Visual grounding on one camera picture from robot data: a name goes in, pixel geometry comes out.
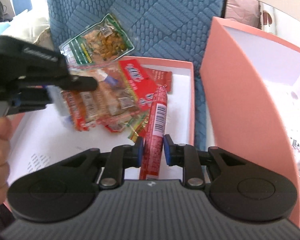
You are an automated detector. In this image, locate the red sausage stick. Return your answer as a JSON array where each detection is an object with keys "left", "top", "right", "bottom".
[{"left": 139, "top": 86, "right": 167, "bottom": 180}]

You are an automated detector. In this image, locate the dark spicy strips clear packet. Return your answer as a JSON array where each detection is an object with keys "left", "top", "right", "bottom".
[{"left": 104, "top": 111, "right": 149, "bottom": 142}]

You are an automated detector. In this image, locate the red clear tofu snack packet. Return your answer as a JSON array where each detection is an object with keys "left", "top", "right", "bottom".
[{"left": 62, "top": 59, "right": 157, "bottom": 133}]

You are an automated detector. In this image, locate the green clear pickle snack packet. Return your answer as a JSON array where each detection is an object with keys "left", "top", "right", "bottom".
[{"left": 59, "top": 14, "right": 135, "bottom": 66}]

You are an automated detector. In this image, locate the dark red sachet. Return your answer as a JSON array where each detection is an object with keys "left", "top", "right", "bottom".
[{"left": 144, "top": 68, "right": 173, "bottom": 93}]

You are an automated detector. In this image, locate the blue white snack packet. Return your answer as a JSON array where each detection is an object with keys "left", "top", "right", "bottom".
[{"left": 46, "top": 86, "right": 70, "bottom": 118}]

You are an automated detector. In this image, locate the light blue sheet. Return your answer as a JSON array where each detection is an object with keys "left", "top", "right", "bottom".
[{"left": 0, "top": 21, "right": 12, "bottom": 40}]

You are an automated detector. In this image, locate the pink shoebox lid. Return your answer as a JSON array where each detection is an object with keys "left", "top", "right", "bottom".
[{"left": 8, "top": 57, "right": 194, "bottom": 184}]

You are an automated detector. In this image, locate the cream quilted bed cover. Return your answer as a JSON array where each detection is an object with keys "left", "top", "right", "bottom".
[{"left": 2, "top": 17, "right": 50, "bottom": 43}]

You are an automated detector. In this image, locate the pink shoebox base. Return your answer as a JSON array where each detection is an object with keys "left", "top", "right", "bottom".
[{"left": 199, "top": 16, "right": 300, "bottom": 230}]

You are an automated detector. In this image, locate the blue quilted chair cover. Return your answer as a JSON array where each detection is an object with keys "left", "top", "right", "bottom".
[{"left": 47, "top": 0, "right": 225, "bottom": 150}]

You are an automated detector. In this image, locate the pink quilted bundle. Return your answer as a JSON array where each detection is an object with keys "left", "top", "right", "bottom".
[{"left": 225, "top": 0, "right": 260, "bottom": 28}]

